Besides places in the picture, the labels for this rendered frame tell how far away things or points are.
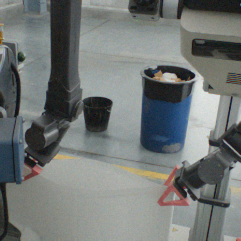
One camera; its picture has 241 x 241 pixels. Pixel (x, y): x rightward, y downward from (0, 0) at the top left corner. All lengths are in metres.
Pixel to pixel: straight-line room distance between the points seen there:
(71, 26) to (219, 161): 0.41
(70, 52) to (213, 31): 0.49
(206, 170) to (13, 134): 0.41
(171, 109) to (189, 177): 2.23
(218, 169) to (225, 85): 0.57
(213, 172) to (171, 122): 2.37
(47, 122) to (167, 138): 2.42
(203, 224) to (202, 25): 0.86
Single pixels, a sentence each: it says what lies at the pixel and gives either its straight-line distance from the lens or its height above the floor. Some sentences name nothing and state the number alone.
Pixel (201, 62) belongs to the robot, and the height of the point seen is 1.27.
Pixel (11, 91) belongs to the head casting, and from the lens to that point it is 1.18.
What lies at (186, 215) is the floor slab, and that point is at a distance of 2.68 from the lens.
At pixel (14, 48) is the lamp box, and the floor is 1.32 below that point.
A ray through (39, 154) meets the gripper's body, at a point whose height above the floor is 1.10.
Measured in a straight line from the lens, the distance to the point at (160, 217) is 1.06.
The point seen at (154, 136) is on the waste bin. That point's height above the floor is 0.15.
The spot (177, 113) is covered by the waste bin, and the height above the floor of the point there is 0.38.
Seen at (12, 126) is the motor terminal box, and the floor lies 1.30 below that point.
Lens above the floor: 1.60
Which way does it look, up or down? 24 degrees down
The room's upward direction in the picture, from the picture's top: 3 degrees clockwise
